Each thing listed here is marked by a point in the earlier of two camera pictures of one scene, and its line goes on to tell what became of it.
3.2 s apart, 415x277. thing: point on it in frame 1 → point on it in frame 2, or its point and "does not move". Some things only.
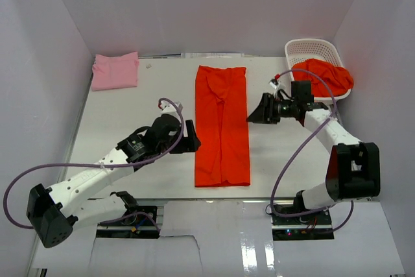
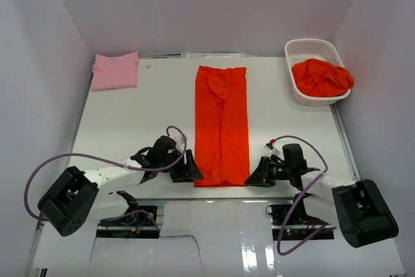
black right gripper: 264,113 → 261,176
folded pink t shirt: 115,72 does not move
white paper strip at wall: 212,54 does not move
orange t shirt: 222,146 does not move
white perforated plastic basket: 300,50 does not move
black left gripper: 189,143 → 187,171
